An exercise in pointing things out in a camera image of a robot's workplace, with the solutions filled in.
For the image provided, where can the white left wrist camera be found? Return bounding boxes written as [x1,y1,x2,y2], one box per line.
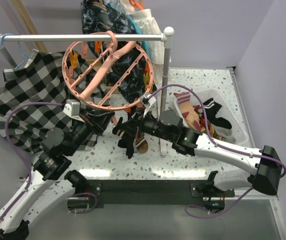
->
[63,99,85,123]

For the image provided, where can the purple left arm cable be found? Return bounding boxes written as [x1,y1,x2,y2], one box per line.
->
[0,101,67,240]

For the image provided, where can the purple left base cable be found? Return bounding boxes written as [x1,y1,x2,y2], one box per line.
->
[69,192,99,215]

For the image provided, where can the white garment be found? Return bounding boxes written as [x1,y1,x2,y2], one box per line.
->
[121,0,165,84]

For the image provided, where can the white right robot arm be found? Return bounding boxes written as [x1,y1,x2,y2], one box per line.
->
[112,110,285,197]

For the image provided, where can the brown striped sock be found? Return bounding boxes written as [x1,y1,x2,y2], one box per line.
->
[135,136,148,154]

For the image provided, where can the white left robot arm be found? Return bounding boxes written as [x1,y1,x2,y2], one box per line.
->
[0,110,115,240]

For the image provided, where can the beige sock purple stripes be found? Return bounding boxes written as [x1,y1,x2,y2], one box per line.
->
[174,92,202,132]

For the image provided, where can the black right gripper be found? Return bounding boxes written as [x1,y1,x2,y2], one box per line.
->
[119,107,174,142]

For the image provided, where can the white plastic basket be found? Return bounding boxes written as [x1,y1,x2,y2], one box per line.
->
[173,88,248,147]

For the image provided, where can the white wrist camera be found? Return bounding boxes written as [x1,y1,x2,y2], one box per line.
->
[140,92,157,117]
[63,99,85,123]

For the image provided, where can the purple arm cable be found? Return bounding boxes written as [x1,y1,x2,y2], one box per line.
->
[0,101,67,240]
[146,84,286,181]

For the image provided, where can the black striped sock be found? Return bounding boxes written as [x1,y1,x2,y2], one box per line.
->
[118,134,134,159]
[112,117,133,137]

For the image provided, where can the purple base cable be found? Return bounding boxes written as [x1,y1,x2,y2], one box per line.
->
[184,187,253,220]
[69,192,99,215]

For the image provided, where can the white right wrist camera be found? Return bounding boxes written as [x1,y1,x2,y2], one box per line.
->
[140,92,157,117]

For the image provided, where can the white clothes rack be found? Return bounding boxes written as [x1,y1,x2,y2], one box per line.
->
[0,26,175,157]

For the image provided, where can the dark blue patterned garment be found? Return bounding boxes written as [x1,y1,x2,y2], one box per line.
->
[81,0,146,103]

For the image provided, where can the black white checkered shirt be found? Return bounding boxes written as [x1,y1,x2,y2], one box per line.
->
[0,49,113,153]

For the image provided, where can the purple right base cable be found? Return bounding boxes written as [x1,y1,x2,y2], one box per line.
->
[184,187,253,220]

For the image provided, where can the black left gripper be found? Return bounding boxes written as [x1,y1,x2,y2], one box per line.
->
[65,107,115,156]

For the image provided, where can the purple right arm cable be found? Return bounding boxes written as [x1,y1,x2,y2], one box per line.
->
[146,84,286,181]

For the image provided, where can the wooden frame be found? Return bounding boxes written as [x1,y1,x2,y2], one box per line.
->
[12,0,47,52]

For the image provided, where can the yellow sock with pattern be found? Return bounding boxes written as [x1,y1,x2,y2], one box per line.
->
[143,67,155,94]

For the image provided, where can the teal garment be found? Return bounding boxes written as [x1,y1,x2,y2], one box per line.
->
[107,0,150,51]

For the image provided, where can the orange plastic hanger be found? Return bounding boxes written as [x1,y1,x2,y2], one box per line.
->
[129,0,144,10]

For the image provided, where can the light blue wire hanger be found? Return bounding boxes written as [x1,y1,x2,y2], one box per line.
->
[0,32,30,69]

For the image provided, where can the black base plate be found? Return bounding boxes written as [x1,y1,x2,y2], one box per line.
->
[70,178,235,208]

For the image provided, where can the pink round clip hanger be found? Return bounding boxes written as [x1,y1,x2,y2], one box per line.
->
[62,30,155,111]

